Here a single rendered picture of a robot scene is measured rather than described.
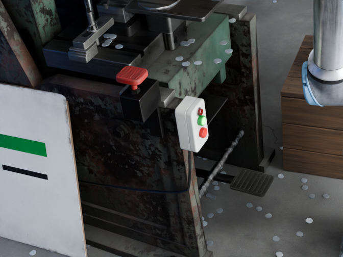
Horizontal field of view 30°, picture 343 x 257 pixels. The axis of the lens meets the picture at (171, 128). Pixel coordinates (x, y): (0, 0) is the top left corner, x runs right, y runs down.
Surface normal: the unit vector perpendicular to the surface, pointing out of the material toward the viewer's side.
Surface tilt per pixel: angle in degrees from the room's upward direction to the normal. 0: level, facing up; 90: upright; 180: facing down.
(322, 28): 102
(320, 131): 90
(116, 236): 0
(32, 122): 78
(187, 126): 90
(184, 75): 90
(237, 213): 0
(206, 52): 90
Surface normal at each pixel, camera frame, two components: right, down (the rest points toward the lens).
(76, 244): -0.44, 0.42
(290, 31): -0.13, -0.79
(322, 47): -0.61, 0.68
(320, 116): -0.37, 0.60
